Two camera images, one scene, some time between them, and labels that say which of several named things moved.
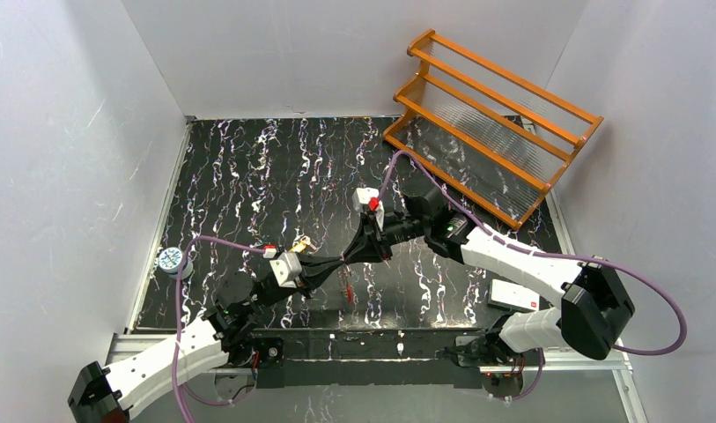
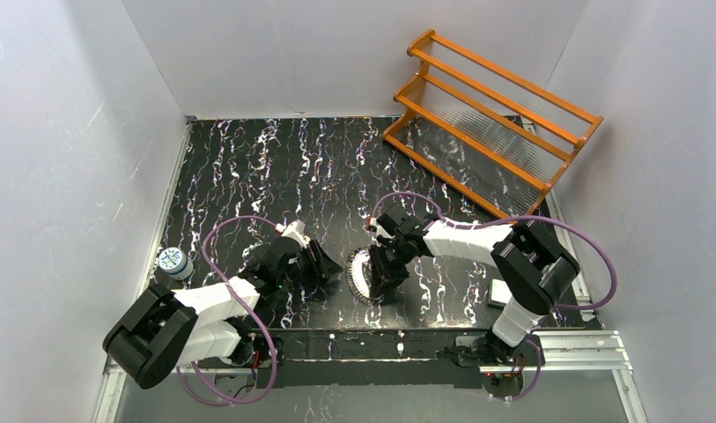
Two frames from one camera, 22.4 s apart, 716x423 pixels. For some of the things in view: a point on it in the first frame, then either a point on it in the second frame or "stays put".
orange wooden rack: x=497 y=139 stays put
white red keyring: x=347 y=278 to x=358 y=276
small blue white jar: x=170 y=260 stays put
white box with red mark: x=503 y=292 stays put
